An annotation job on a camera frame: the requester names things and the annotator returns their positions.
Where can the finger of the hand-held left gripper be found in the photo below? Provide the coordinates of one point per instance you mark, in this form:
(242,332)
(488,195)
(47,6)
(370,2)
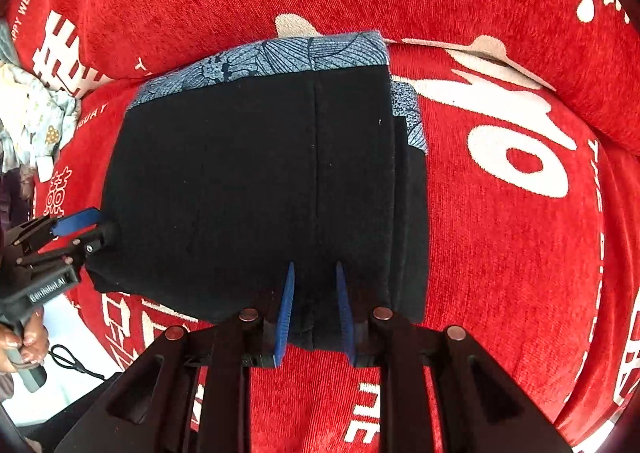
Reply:
(75,222)
(97,238)

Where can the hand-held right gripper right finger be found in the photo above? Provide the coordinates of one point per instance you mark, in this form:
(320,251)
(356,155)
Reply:
(346,320)

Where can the person's left hand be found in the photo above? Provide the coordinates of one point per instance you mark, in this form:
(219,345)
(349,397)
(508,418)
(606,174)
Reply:
(32,343)

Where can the pile of light patterned clothes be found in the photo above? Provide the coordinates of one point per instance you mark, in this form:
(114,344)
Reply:
(35,108)

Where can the black pants with blue waistband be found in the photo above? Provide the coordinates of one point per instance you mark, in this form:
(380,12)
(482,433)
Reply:
(250,183)

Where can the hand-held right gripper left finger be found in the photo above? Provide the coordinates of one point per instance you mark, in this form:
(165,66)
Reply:
(284,318)

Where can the red printed sofa seat cushion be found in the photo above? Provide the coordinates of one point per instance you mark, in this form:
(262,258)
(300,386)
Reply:
(500,258)

